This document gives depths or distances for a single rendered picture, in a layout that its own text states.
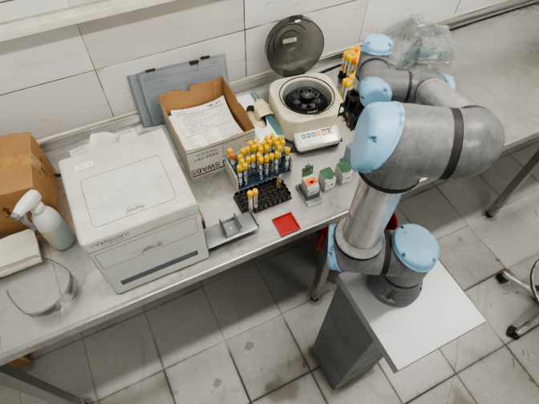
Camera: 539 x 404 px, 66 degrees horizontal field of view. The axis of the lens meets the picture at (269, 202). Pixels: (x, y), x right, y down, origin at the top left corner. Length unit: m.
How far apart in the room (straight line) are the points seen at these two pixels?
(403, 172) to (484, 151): 0.12
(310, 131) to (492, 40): 1.08
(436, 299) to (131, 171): 0.88
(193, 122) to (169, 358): 1.12
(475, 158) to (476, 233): 1.92
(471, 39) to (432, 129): 1.56
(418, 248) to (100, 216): 0.75
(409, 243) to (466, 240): 1.53
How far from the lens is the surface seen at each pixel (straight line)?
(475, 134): 0.69
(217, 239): 1.24
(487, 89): 1.96
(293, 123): 1.44
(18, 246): 1.42
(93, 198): 1.08
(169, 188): 1.04
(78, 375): 2.20
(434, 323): 1.23
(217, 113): 1.54
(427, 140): 0.67
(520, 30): 2.39
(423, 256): 1.03
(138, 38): 1.45
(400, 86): 1.06
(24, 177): 1.36
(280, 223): 1.31
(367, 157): 0.66
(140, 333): 2.16
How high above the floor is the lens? 2.00
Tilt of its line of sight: 56 degrees down
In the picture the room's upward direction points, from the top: 2 degrees clockwise
